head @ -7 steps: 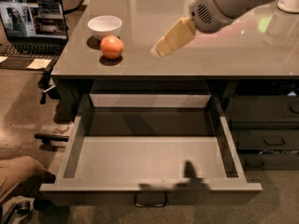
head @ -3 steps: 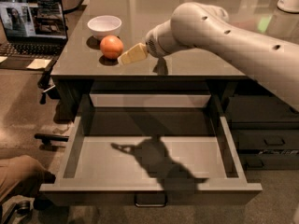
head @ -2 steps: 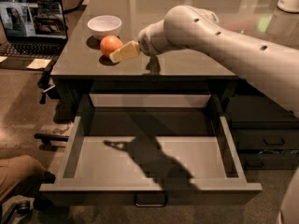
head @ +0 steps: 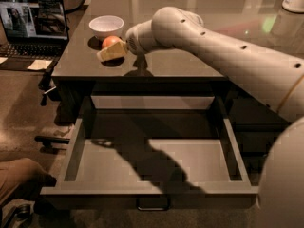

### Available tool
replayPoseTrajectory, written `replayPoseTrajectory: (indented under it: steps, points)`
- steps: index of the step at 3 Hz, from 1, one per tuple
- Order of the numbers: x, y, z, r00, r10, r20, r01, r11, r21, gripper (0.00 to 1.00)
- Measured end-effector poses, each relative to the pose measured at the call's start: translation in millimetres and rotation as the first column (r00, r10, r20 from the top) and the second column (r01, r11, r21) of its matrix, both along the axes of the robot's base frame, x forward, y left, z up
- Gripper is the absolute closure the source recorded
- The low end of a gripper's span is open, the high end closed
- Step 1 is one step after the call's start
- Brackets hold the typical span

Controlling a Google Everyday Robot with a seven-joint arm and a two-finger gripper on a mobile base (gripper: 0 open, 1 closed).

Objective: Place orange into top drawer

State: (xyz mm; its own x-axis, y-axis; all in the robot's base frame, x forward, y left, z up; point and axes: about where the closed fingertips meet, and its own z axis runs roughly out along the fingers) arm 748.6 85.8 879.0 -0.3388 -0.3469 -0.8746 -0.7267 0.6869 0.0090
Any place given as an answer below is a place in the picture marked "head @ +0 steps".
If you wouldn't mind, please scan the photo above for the person's brown trouser leg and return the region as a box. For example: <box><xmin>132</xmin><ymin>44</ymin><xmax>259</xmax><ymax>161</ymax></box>
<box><xmin>0</xmin><ymin>158</ymin><xmax>57</xmax><ymax>207</ymax></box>

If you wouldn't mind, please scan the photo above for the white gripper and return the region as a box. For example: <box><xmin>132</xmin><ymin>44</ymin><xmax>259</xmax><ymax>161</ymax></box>
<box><xmin>97</xmin><ymin>20</ymin><xmax>158</xmax><ymax>62</ymax></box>

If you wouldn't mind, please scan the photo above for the white ceramic bowl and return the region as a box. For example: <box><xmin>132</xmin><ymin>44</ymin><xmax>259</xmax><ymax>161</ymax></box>
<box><xmin>89</xmin><ymin>15</ymin><xmax>124</xmax><ymax>41</ymax></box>

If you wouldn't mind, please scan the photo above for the metal drawer handle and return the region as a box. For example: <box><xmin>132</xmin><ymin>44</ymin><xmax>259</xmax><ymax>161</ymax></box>
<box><xmin>136</xmin><ymin>198</ymin><xmax>170</xmax><ymax>211</ymax></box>

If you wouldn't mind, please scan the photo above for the open grey top drawer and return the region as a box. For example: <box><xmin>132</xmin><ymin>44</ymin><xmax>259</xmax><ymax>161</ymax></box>
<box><xmin>42</xmin><ymin>98</ymin><xmax>258</xmax><ymax>209</ymax></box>

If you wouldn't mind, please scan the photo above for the open black laptop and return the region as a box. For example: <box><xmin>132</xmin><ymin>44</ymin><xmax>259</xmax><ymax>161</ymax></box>
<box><xmin>0</xmin><ymin>0</ymin><xmax>69</xmax><ymax>71</ymax></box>

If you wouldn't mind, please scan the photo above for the white paper note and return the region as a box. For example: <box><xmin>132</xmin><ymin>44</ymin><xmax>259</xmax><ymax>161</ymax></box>
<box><xmin>27</xmin><ymin>60</ymin><xmax>51</xmax><ymax>71</ymax></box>

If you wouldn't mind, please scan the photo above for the dark lower drawer cabinet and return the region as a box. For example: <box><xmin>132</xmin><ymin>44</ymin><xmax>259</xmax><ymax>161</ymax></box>
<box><xmin>227</xmin><ymin>85</ymin><xmax>293</xmax><ymax>185</ymax></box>

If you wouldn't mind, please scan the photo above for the black office chair base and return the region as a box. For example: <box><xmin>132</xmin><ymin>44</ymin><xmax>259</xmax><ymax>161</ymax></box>
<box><xmin>33</xmin><ymin>59</ymin><xmax>71</xmax><ymax>154</ymax></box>

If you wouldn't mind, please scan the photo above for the orange fruit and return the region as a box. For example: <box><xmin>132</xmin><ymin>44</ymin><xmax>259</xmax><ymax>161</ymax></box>
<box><xmin>102</xmin><ymin>36</ymin><xmax>121</xmax><ymax>48</ymax></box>

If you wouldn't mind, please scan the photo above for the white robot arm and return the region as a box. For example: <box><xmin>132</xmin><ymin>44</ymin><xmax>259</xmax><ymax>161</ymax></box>
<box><xmin>97</xmin><ymin>7</ymin><xmax>304</xmax><ymax>228</ymax></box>

